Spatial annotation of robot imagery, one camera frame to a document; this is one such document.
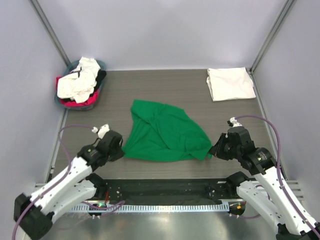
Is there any blue laundry basket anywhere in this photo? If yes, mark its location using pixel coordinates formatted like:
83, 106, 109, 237
53, 59, 108, 112

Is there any slotted cable duct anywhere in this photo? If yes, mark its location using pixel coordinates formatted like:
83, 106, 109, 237
68, 202, 230, 214

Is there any green t shirt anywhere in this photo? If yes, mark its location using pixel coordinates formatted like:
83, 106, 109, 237
122, 99, 212, 162

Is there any left aluminium corner post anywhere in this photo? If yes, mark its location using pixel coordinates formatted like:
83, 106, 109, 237
28, 0, 71, 66

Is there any crumpled white t shirt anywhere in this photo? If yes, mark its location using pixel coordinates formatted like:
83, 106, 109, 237
57, 56, 101, 104

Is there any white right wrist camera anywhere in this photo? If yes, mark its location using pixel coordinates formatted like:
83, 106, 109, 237
227, 117, 243, 128

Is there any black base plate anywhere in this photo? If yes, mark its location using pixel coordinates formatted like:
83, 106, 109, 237
90, 178, 243, 206

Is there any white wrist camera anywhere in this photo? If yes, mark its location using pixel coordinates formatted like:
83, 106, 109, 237
91, 124, 110, 139
227, 117, 243, 128

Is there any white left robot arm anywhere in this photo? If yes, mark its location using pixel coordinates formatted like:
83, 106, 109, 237
11, 124, 124, 240

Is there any aluminium frame rail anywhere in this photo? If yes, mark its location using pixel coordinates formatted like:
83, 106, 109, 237
286, 180, 304, 201

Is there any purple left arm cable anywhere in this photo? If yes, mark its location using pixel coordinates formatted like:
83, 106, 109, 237
11, 123, 126, 240

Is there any aluminium corner post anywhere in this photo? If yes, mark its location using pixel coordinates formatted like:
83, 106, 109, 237
28, 0, 71, 66
248, 0, 298, 73

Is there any right aluminium corner post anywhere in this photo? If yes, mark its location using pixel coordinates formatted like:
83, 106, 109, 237
248, 0, 298, 73

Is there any black t shirt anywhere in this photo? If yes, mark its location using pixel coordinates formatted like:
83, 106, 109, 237
95, 69, 107, 88

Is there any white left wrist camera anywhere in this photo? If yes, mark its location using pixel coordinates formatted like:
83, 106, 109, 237
91, 124, 110, 139

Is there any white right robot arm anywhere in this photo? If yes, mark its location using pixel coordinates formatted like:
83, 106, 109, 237
209, 119, 320, 240

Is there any folded white t shirt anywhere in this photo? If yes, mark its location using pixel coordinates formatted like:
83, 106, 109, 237
206, 67, 256, 102

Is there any pink t shirt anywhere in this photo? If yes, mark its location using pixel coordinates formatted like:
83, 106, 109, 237
55, 75, 102, 108

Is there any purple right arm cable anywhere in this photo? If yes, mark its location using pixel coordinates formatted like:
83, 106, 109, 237
229, 114, 320, 233

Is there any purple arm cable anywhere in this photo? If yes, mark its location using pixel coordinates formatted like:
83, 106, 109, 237
11, 123, 126, 240
229, 114, 320, 233

